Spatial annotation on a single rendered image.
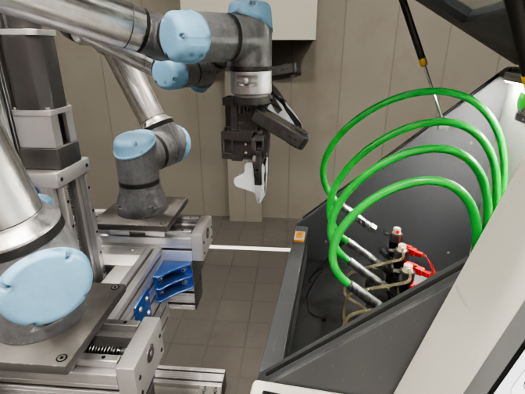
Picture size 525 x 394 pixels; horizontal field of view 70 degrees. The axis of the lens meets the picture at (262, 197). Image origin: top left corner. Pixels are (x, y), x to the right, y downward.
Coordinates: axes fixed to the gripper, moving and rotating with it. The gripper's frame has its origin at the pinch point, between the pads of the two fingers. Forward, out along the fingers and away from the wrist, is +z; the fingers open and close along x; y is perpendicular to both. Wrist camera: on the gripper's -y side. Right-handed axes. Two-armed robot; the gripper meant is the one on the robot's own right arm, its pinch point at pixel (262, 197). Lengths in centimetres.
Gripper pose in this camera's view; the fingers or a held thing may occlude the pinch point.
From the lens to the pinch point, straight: 76.6
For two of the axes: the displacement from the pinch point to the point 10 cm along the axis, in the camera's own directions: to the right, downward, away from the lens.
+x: -1.9, 3.6, -9.1
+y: -9.8, -0.7, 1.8
